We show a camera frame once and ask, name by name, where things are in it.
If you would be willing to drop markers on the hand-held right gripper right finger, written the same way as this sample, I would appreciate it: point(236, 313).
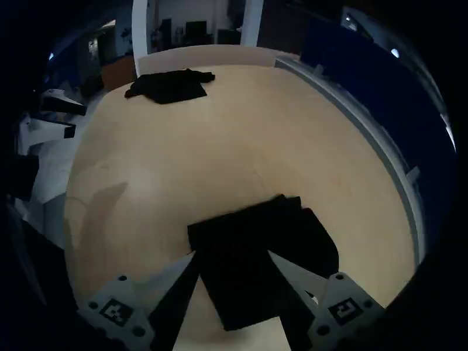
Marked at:
point(338, 296)

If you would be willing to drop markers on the black towel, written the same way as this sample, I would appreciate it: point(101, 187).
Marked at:
point(248, 252)
point(172, 86)

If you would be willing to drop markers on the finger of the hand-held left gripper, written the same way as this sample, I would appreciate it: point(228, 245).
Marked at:
point(58, 100)
point(40, 131)

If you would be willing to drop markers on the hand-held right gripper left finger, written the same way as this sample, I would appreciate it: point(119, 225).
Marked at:
point(126, 298)

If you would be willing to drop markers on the blue desk screen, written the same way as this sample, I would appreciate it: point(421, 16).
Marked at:
point(387, 95)

